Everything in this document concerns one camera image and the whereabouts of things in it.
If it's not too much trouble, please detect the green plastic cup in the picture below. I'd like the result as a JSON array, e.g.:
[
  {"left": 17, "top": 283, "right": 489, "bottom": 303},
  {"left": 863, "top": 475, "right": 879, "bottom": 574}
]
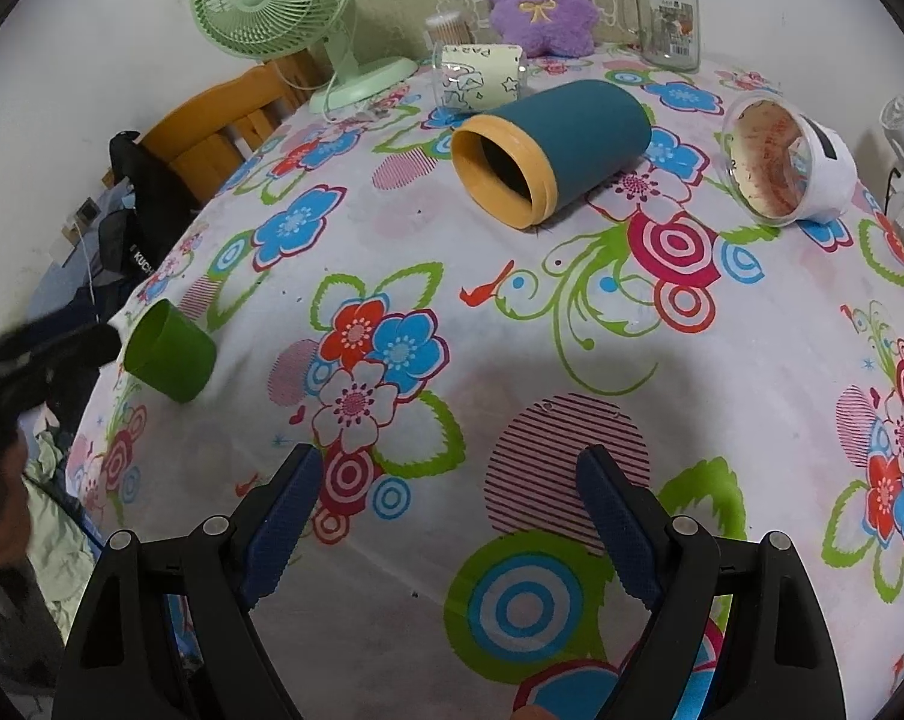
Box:
[{"left": 123, "top": 299, "right": 217, "bottom": 403}]

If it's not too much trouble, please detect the white cup with red interior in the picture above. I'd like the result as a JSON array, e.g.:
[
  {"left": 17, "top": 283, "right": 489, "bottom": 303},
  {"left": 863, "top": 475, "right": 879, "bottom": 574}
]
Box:
[{"left": 720, "top": 93, "right": 859, "bottom": 227}]

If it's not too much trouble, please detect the clear patterned party cup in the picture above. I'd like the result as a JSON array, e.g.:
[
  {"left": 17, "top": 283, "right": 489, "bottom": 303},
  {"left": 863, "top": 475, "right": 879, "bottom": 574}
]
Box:
[{"left": 431, "top": 44, "right": 528, "bottom": 112}]

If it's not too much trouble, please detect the teal cup with yellow rim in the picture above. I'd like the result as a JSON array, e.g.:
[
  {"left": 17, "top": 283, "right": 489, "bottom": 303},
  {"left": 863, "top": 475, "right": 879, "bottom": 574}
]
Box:
[{"left": 450, "top": 80, "right": 652, "bottom": 229}]

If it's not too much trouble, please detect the person's left hand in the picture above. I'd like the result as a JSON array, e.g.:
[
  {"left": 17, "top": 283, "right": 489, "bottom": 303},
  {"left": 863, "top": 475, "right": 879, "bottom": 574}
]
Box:
[{"left": 0, "top": 431, "right": 32, "bottom": 569}]

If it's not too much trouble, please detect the person's right hand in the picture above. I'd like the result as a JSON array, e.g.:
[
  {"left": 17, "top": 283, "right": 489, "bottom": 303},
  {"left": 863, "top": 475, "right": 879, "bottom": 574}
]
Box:
[{"left": 509, "top": 706, "right": 556, "bottom": 720}]

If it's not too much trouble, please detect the black bag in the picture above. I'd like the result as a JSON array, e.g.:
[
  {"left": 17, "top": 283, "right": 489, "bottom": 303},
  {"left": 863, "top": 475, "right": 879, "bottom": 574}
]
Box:
[{"left": 97, "top": 130, "right": 201, "bottom": 323}]

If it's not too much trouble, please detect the wooden headboard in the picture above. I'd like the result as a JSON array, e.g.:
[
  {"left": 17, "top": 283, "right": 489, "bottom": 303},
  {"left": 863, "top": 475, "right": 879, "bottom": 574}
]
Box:
[{"left": 139, "top": 50, "right": 330, "bottom": 205}]

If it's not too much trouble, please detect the floral tablecloth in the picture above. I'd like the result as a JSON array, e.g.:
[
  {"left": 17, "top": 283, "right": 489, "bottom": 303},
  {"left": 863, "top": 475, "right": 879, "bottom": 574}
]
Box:
[{"left": 66, "top": 49, "right": 904, "bottom": 718}]

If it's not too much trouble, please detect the green desk fan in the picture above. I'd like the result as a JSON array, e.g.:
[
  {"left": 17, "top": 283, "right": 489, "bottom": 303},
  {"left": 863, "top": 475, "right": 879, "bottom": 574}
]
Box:
[{"left": 190, "top": 0, "right": 416, "bottom": 117}]

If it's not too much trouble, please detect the cotton swab container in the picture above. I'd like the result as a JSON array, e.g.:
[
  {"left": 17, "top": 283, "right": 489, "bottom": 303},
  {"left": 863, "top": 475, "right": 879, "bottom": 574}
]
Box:
[{"left": 424, "top": 11, "right": 473, "bottom": 47}]

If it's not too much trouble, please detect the glass mason jar mug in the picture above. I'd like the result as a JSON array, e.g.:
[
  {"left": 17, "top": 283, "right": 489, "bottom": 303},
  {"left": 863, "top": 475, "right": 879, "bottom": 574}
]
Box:
[{"left": 623, "top": 0, "right": 701, "bottom": 71}]

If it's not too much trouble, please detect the white fan cable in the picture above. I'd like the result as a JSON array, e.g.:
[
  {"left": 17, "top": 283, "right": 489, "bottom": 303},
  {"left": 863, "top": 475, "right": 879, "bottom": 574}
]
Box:
[{"left": 271, "top": 13, "right": 417, "bottom": 125}]

